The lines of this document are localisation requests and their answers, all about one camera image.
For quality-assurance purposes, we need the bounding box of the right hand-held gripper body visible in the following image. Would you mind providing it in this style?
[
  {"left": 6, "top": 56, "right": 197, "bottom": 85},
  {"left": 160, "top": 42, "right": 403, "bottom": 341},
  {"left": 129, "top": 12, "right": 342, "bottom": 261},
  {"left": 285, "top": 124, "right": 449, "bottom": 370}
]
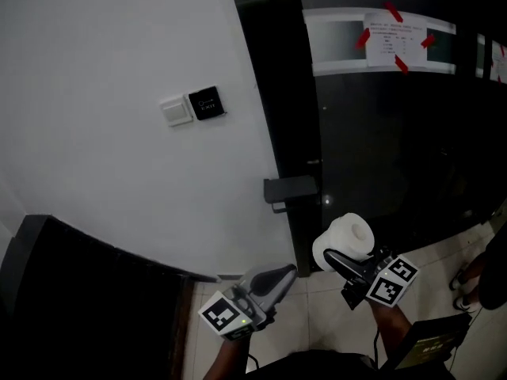
[{"left": 341, "top": 247, "right": 419, "bottom": 311}]

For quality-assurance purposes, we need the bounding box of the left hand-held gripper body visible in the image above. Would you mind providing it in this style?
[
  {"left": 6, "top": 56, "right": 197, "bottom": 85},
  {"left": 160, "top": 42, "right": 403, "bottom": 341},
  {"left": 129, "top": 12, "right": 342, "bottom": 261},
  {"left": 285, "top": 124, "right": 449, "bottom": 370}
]
[{"left": 197, "top": 285, "right": 275, "bottom": 342}]

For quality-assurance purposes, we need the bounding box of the white toilet paper roll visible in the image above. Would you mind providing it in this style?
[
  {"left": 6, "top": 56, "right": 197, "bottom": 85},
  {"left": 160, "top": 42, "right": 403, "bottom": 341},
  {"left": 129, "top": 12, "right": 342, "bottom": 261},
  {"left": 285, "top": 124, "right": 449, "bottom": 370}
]
[{"left": 312, "top": 212, "right": 375, "bottom": 273}]

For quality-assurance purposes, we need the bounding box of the person's right forearm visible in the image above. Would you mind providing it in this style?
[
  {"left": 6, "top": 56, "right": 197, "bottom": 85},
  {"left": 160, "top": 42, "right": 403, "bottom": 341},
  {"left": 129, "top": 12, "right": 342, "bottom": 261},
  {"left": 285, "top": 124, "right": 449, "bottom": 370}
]
[{"left": 370, "top": 301, "right": 415, "bottom": 366}]

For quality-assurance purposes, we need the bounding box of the person's left forearm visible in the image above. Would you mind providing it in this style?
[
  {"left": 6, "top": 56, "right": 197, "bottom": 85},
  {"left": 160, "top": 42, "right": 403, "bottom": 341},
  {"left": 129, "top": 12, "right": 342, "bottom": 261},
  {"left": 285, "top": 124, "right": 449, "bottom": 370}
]
[{"left": 203, "top": 336, "right": 253, "bottom": 380}]

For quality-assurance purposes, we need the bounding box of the black flat box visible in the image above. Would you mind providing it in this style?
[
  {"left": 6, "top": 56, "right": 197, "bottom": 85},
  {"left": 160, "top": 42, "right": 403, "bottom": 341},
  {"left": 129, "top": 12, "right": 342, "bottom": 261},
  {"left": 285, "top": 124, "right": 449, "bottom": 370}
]
[{"left": 382, "top": 313, "right": 472, "bottom": 371}]

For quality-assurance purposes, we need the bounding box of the person's black clothing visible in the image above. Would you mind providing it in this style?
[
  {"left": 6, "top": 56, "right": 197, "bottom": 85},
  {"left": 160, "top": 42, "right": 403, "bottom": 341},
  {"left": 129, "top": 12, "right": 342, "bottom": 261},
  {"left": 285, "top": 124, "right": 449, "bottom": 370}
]
[{"left": 245, "top": 348, "right": 456, "bottom": 380}]

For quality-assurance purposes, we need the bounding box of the black cabinet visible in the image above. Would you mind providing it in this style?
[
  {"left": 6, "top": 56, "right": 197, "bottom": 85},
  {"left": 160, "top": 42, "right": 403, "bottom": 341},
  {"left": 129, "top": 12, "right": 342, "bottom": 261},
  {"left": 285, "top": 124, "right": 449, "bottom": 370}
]
[{"left": 0, "top": 214, "right": 223, "bottom": 380}]

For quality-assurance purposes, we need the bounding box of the dark glass door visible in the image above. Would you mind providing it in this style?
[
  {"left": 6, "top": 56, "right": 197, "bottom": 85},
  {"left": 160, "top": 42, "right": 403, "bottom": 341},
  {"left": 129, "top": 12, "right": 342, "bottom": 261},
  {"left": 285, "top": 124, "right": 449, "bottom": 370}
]
[
  {"left": 473, "top": 13, "right": 507, "bottom": 229},
  {"left": 295, "top": 0, "right": 476, "bottom": 253}
]

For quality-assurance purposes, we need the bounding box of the black door release button panel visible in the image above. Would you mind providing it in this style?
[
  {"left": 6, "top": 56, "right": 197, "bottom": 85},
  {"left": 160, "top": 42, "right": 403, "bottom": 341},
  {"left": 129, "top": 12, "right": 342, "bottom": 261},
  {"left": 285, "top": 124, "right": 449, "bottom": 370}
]
[{"left": 187, "top": 85, "right": 228, "bottom": 121}]

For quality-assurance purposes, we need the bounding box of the white paper notice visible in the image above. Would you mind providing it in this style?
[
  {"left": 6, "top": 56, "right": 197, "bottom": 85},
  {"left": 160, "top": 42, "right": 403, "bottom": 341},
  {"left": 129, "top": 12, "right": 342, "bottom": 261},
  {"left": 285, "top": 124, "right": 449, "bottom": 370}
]
[
  {"left": 490, "top": 40, "right": 507, "bottom": 85},
  {"left": 363, "top": 12, "right": 429, "bottom": 69}
]

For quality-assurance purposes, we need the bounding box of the black wall-mounted paper holder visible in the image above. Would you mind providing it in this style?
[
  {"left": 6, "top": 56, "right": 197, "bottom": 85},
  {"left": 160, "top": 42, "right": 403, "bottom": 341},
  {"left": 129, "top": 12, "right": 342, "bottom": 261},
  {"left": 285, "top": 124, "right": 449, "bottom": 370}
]
[{"left": 263, "top": 174, "right": 320, "bottom": 214}]

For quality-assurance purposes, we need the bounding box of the thin black cable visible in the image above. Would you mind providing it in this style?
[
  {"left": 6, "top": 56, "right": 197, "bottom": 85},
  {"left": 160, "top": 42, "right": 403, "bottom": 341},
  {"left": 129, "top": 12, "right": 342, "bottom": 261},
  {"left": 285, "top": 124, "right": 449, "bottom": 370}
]
[{"left": 447, "top": 306, "right": 484, "bottom": 371}]

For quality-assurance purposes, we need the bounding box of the black door frame post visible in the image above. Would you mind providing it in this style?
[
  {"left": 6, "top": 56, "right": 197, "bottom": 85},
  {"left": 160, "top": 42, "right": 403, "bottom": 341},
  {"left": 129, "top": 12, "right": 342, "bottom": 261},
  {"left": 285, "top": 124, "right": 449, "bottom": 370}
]
[{"left": 226, "top": 0, "right": 324, "bottom": 279}]

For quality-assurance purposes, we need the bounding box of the white wall switch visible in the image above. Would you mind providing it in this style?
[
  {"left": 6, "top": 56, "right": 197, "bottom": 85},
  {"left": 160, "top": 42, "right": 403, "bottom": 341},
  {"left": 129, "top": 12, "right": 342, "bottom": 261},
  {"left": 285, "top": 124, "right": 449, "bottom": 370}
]
[{"left": 159, "top": 94, "right": 194, "bottom": 127}]

